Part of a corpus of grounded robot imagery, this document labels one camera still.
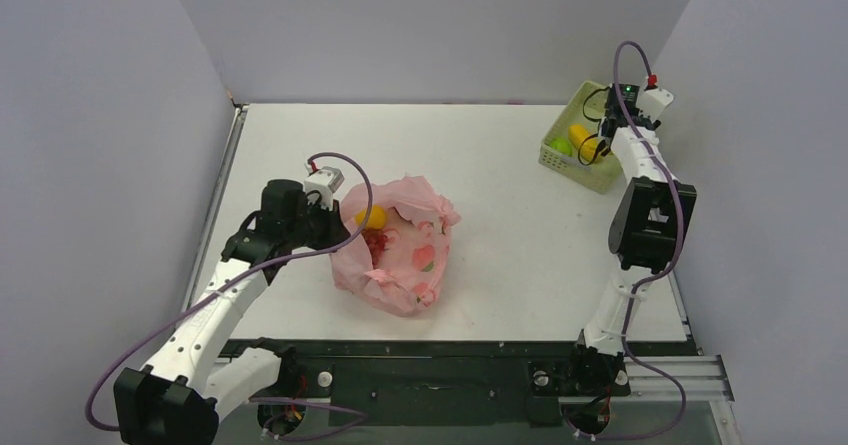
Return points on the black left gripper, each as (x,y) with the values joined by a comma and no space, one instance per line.
(335,229)

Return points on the red fake fruit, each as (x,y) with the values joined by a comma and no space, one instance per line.
(378,242)

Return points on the pink plastic bag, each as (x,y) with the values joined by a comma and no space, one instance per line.
(409,278)

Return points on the green fake lime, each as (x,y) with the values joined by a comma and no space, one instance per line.
(562,146)

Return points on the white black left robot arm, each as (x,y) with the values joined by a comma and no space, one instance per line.
(178,396)

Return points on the yellow fake fruit in basket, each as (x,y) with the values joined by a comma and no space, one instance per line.
(588,149)

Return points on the light green plastic basket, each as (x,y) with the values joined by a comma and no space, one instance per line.
(605,132)

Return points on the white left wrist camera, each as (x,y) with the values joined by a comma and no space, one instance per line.
(321,185)

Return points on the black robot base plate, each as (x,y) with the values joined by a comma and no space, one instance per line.
(449,383)

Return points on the aluminium frame rail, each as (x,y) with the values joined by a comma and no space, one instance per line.
(679,380)

